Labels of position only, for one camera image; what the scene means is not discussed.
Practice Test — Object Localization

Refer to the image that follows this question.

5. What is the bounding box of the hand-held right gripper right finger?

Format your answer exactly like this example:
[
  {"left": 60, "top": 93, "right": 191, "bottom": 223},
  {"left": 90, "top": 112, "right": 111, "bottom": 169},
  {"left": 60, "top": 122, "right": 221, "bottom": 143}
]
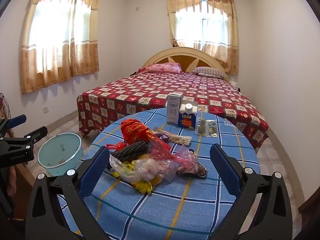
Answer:
[{"left": 209, "top": 143, "right": 293, "bottom": 240}]

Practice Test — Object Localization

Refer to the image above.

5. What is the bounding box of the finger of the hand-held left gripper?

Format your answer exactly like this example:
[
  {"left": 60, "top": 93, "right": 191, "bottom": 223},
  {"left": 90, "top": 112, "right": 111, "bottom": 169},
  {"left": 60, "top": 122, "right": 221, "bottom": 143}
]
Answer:
[
  {"left": 0, "top": 114, "right": 27, "bottom": 135},
  {"left": 15, "top": 126, "right": 48, "bottom": 155}
]

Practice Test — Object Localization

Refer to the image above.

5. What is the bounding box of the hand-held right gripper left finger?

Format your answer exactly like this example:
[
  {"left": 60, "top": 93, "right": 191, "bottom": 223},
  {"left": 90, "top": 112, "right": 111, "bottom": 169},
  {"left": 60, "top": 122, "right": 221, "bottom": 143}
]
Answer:
[{"left": 25, "top": 145, "right": 112, "bottom": 240}]

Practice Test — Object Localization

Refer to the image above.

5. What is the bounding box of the teal waste bin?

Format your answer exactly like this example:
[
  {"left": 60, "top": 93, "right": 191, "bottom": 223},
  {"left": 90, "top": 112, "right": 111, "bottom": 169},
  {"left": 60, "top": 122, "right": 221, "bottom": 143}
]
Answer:
[{"left": 37, "top": 133, "right": 83, "bottom": 178}]

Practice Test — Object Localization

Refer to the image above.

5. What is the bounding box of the black foam net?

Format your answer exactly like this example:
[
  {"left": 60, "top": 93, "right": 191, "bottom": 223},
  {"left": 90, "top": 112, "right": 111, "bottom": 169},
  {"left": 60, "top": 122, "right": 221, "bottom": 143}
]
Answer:
[{"left": 111, "top": 141, "right": 152, "bottom": 162}]

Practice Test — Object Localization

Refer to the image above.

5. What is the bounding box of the clear plastic bag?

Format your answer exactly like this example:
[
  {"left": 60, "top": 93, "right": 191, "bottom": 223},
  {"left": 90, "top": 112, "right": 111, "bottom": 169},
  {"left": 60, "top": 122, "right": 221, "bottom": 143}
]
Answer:
[{"left": 109, "top": 154, "right": 177, "bottom": 183}]

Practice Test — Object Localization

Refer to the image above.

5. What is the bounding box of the yellow wrapper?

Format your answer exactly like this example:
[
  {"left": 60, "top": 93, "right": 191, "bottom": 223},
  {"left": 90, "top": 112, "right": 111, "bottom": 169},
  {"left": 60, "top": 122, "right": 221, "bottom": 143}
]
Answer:
[{"left": 112, "top": 155, "right": 162, "bottom": 194}]

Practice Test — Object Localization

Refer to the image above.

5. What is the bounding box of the red foam net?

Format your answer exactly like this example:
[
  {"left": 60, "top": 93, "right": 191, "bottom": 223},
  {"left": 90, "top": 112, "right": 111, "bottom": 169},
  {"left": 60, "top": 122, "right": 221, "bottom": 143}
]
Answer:
[{"left": 121, "top": 119, "right": 153, "bottom": 144}]

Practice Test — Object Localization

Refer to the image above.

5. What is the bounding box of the translucent red plastic bag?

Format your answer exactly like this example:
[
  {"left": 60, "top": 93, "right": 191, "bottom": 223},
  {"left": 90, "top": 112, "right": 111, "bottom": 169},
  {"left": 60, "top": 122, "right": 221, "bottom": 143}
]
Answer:
[{"left": 106, "top": 129, "right": 198, "bottom": 172}]

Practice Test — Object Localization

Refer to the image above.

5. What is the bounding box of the person's left hand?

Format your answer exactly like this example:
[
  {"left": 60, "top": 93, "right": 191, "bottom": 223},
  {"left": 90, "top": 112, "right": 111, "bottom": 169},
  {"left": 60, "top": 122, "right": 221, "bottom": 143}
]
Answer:
[{"left": 7, "top": 166, "right": 17, "bottom": 197}]

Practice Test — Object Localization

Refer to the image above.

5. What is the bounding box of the wooden dresser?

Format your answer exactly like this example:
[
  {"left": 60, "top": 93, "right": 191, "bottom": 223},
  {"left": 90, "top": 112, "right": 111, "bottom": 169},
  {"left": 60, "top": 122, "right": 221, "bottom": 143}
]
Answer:
[{"left": 0, "top": 92, "right": 35, "bottom": 220}]

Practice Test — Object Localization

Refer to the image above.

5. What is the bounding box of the clear pill packet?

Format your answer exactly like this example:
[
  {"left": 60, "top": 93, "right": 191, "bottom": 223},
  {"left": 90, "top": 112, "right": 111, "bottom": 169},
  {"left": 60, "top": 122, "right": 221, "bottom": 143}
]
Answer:
[
  {"left": 206, "top": 119, "right": 218, "bottom": 138},
  {"left": 196, "top": 118, "right": 208, "bottom": 136}
]

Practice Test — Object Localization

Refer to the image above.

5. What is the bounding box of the blue plaid tablecloth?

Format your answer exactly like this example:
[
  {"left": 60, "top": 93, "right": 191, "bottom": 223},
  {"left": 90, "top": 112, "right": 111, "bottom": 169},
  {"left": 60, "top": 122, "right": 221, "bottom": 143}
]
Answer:
[{"left": 57, "top": 108, "right": 261, "bottom": 240}]

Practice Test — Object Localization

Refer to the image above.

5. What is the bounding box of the blue carton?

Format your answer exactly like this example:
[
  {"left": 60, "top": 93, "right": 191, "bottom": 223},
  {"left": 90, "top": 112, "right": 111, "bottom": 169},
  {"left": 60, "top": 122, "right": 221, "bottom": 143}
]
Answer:
[{"left": 178, "top": 100, "right": 198, "bottom": 130}]

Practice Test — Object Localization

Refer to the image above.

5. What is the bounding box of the white tall box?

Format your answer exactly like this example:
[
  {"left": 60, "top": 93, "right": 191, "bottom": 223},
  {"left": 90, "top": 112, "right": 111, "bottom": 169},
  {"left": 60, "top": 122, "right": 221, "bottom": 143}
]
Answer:
[{"left": 167, "top": 93, "right": 183, "bottom": 125}]

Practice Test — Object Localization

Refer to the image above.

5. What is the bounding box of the beige patterned curtain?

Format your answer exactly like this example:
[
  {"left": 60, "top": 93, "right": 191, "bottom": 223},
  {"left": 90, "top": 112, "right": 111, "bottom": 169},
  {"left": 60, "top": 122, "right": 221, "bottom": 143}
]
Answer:
[
  {"left": 20, "top": 0, "right": 102, "bottom": 95},
  {"left": 167, "top": 0, "right": 238, "bottom": 75}
]

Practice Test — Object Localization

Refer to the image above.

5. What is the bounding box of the striped pillow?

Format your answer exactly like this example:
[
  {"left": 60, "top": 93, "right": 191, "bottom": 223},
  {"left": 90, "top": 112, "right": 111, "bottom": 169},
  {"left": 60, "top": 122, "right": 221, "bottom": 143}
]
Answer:
[{"left": 193, "top": 67, "right": 229, "bottom": 80}]

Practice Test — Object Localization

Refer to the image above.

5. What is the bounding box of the bed with red checkered bedspread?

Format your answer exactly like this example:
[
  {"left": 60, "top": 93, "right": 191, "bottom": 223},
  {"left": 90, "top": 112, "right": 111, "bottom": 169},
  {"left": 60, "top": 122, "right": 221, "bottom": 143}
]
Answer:
[{"left": 77, "top": 70, "right": 270, "bottom": 153}]

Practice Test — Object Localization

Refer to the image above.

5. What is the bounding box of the cream wooden headboard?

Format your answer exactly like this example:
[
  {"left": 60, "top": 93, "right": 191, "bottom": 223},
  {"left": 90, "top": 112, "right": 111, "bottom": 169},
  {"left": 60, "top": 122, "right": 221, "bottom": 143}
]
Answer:
[{"left": 144, "top": 47, "right": 229, "bottom": 80}]

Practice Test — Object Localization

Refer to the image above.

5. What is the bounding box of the pink floral pillow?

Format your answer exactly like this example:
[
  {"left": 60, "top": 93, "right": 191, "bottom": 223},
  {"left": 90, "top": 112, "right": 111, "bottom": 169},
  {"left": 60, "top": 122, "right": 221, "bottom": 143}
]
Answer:
[{"left": 146, "top": 63, "right": 182, "bottom": 74}]

